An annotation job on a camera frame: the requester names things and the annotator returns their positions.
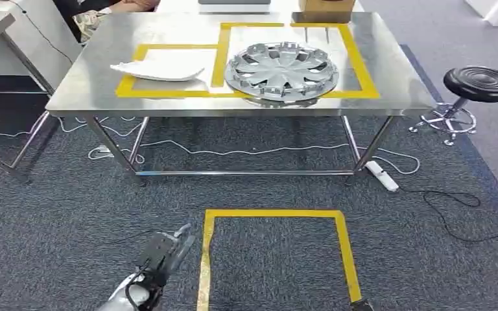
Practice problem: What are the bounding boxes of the black round stool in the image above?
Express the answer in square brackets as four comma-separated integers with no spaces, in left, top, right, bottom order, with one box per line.
[408,65,498,147]

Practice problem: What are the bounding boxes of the white desk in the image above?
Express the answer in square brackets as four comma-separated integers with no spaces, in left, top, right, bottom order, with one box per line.
[156,0,365,14]

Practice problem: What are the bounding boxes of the long white power strip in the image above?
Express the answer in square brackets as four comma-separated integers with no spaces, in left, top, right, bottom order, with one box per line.
[364,160,400,193]

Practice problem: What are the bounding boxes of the large yellow table tape outline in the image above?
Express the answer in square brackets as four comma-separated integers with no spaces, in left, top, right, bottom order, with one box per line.
[211,22,381,100]

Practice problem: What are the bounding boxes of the person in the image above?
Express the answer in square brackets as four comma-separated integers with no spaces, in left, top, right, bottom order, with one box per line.
[53,0,159,44]

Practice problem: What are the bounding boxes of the silver wheel hubcap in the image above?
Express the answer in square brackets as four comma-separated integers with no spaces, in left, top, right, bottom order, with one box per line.
[223,41,340,104]

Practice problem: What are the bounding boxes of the patterned pale bag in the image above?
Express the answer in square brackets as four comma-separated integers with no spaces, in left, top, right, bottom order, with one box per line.
[71,10,113,44]

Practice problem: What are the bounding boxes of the white cable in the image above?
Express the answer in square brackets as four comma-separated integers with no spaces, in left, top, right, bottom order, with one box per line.
[0,115,147,139]
[86,139,421,176]

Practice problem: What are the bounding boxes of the black floor cable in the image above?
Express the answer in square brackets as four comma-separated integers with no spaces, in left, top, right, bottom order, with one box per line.
[397,188,498,244]

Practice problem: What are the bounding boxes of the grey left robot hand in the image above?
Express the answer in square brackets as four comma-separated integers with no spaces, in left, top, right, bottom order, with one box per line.
[136,222,197,288]

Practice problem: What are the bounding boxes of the yellow floor tape outline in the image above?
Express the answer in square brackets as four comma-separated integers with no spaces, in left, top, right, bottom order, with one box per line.
[196,208,364,311]

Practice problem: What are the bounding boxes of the cardboard box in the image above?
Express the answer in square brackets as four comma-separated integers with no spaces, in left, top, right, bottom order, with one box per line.
[298,0,357,23]

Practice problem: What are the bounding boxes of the black robot foot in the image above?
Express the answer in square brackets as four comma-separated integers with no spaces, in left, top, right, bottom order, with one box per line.
[350,298,375,311]

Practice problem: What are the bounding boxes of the white curved plastic panel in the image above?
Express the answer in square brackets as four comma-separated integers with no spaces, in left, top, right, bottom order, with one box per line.
[110,60,206,82]

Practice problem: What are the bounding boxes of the thin black cable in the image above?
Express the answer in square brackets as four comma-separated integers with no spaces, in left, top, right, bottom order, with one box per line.
[7,0,75,64]

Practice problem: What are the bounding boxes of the white partition board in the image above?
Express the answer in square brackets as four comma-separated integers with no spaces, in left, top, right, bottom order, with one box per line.
[0,0,83,93]

